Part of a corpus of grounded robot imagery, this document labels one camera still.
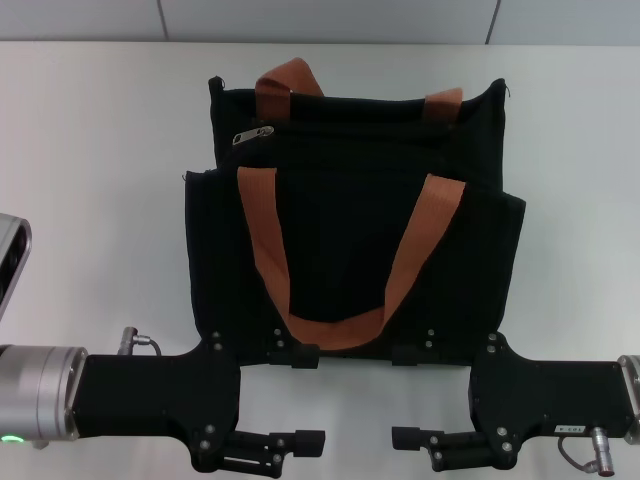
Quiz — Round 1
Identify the left gripper cable with plug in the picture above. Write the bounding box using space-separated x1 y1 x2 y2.
117 325 164 357

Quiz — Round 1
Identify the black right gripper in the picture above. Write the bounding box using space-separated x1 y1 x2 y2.
392 328 631 472

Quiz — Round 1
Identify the gripper cable with plug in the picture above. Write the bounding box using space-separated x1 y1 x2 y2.
557 426 622 475
117 325 164 357

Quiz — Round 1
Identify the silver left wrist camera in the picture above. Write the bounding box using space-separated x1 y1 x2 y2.
0 213 33 321

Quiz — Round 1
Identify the black food bag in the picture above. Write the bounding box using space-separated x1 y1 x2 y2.
180 56 527 369

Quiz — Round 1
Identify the right gripper cable with plug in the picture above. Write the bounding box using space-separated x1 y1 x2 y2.
557 426 622 475

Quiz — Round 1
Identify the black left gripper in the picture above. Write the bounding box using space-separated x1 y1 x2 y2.
74 327 321 474

